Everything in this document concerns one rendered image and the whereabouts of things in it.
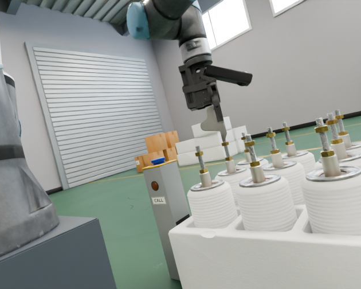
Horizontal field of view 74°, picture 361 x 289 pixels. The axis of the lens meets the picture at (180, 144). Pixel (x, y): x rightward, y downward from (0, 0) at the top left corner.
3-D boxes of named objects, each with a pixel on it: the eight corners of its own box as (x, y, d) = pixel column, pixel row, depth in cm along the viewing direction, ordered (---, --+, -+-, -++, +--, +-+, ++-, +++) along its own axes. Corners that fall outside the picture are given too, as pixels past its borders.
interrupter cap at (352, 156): (353, 164, 41) (352, 160, 41) (311, 166, 47) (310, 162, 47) (373, 153, 45) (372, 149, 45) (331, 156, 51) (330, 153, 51)
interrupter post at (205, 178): (214, 184, 52) (211, 170, 52) (210, 188, 50) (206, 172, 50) (204, 186, 54) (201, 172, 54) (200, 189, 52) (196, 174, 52)
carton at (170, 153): (179, 161, 455) (175, 146, 455) (170, 164, 437) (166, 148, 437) (168, 164, 475) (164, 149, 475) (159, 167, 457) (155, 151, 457)
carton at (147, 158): (167, 166, 430) (162, 149, 430) (157, 169, 413) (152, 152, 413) (156, 168, 451) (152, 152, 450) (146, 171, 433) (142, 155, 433)
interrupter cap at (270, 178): (267, 175, 49) (266, 172, 49) (290, 179, 41) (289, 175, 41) (233, 185, 48) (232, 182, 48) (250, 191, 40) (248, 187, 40)
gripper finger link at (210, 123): (205, 145, 61) (196, 110, 62) (228, 140, 60) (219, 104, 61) (204, 145, 58) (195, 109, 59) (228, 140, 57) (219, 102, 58)
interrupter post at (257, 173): (262, 180, 46) (258, 163, 46) (269, 182, 43) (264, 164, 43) (251, 183, 45) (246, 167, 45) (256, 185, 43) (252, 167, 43)
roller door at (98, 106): (64, 190, 483) (25, 40, 480) (62, 190, 491) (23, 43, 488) (172, 156, 719) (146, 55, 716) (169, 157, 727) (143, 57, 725)
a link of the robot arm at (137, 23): (138, -20, 47) (184, -13, 52) (121, 14, 56) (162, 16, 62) (148, 19, 47) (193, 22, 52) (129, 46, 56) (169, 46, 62)
